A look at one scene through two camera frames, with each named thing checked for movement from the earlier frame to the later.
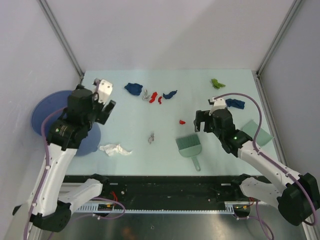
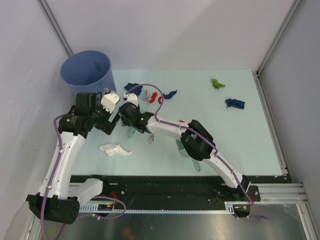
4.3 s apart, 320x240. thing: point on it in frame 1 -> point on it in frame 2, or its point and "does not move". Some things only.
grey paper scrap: x=151 y=139 does not move
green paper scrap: x=216 y=84 does not move
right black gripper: x=200 y=115 -> x=124 y=122
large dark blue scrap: x=135 y=89 does not move
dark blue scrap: x=234 y=103 does not move
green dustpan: x=251 y=127 -> x=131 y=131
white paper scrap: x=112 y=149 does not move
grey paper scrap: x=145 y=97 does not move
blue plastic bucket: x=50 y=102 -> x=88 y=72
